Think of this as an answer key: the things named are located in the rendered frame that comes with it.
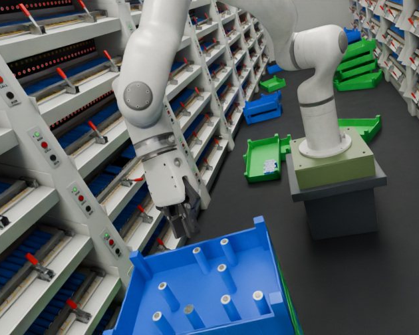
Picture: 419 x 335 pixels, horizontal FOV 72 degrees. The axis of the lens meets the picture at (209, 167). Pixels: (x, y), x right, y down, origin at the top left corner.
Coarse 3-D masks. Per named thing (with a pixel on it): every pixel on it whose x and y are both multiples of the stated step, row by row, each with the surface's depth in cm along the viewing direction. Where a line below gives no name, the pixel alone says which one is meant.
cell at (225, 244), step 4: (224, 240) 58; (228, 240) 58; (224, 244) 57; (228, 244) 57; (224, 248) 57; (228, 248) 57; (224, 252) 58; (228, 252) 58; (232, 252) 58; (228, 256) 58; (232, 256) 58; (228, 260) 59; (232, 260) 59; (236, 260) 60; (232, 264) 59; (236, 264) 60
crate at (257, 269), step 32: (256, 224) 57; (160, 256) 64; (192, 256) 63; (224, 256) 63; (256, 256) 60; (128, 288) 58; (192, 288) 58; (224, 288) 56; (256, 288) 53; (128, 320) 55; (224, 320) 50; (256, 320) 43; (288, 320) 43
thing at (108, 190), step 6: (132, 162) 123; (126, 168) 119; (132, 168) 121; (120, 174) 115; (126, 174) 118; (114, 180) 112; (108, 186) 109; (114, 186) 111; (102, 192) 106; (108, 192) 107; (96, 198) 103; (102, 198) 104
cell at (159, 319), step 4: (156, 312) 49; (160, 312) 48; (152, 316) 48; (156, 316) 48; (160, 316) 48; (164, 316) 49; (156, 320) 47; (160, 320) 48; (164, 320) 48; (156, 324) 48; (160, 324) 48; (164, 324) 48; (168, 324) 49; (160, 328) 48; (164, 328) 48; (168, 328) 49; (172, 328) 50; (164, 332) 49; (168, 332) 49; (172, 332) 50
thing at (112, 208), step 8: (128, 176) 118; (136, 176) 118; (144, 176) 122; (88, 184) 113; (136, 184) 116; (120, 192) 110; (128, 192) 111; (112, 200) 106; (120, 200) 106; (128, 200) 112; (104, 208) 97; (112, 208) 102; (120, 208) 107; (112, 216) 102
